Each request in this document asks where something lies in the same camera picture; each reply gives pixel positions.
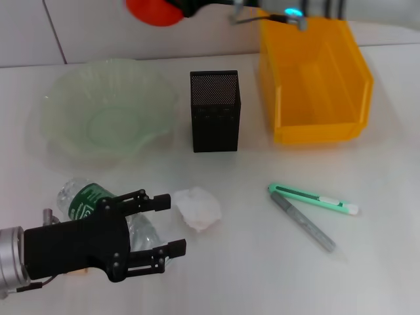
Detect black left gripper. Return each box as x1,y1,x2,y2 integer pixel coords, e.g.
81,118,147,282
24,189,187,284

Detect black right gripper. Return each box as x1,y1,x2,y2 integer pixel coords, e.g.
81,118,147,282
165,0,203,18

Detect white paper ball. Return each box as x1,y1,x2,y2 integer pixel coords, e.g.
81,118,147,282
173,186,221,233

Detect red-orange fruit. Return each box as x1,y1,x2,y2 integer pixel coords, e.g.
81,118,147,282
126,0,184,28

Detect clear water bottle green label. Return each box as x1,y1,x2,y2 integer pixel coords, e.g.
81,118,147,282
56,177,171,263

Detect green utility knife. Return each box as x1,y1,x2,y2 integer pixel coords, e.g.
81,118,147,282
267,182,360,217

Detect black mesh pen holder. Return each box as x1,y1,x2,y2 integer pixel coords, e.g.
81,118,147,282
189,70,242,154

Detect pale green glass fruit plate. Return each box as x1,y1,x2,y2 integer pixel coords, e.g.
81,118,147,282
41,58,180,170

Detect grey marker pen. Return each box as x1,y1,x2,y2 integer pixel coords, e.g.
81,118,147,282
269,192,347,263

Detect yellow plastic storage bin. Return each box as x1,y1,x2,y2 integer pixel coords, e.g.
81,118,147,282
257,9,375,145

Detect right gripper cable with plug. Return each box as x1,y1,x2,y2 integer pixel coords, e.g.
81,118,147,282
228,0,309,32

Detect gripper cable with plug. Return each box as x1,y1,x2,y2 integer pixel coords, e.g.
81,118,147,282
228,0,309,32
12,207,64,293

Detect left gripper cable with plug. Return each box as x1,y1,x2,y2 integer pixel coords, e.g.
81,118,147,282
12,207,64,293

